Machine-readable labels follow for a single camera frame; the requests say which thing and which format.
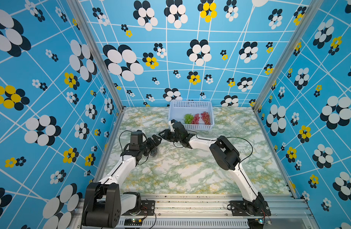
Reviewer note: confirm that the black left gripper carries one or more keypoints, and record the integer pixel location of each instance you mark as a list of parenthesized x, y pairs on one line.
[(153, 145)]

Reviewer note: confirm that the left green circuit board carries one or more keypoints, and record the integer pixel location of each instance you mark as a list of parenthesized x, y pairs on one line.
[(133, 222)]

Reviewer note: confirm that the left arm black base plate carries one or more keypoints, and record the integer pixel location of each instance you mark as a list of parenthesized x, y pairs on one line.
[(146, 209)]

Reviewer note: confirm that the aluminium corner post left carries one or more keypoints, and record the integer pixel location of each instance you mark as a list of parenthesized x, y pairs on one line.
[(85, 30)]

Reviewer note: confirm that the white perforated plastic basket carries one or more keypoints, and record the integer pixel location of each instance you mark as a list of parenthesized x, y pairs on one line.
[(178, 109)]

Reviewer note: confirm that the aluminium corner post right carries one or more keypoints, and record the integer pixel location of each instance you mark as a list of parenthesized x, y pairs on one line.
[(312, 10)]

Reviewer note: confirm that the aluminium corner post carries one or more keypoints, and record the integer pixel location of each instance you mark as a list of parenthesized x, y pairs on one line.
[(312, 10), (85, 30)]

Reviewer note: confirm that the black grape bunch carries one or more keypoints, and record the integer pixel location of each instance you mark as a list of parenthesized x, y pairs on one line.
[(154, 152)]

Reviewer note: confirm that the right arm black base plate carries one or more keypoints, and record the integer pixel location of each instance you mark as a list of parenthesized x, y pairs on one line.
[(245, 208)]

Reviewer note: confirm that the clear plastic clamshell container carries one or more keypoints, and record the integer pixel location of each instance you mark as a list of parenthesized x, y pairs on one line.
[(152, 150)]

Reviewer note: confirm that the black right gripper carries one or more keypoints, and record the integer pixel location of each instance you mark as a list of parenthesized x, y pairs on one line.
[(166, 134)]

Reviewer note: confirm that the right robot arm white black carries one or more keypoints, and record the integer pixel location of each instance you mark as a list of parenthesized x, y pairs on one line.
[(228, 158)]

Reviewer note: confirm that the green circuit board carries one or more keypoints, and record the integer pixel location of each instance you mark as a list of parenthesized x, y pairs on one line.
[(133, 222), (255, 223)]

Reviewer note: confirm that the right green circuit board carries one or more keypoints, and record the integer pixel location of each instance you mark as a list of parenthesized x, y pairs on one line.
[(255, 223)]

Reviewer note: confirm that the green grape bunch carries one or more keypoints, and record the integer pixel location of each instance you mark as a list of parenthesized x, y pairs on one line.
[(188, 118)]

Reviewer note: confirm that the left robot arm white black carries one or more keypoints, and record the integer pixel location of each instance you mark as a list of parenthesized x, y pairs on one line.
[(103, 204)]

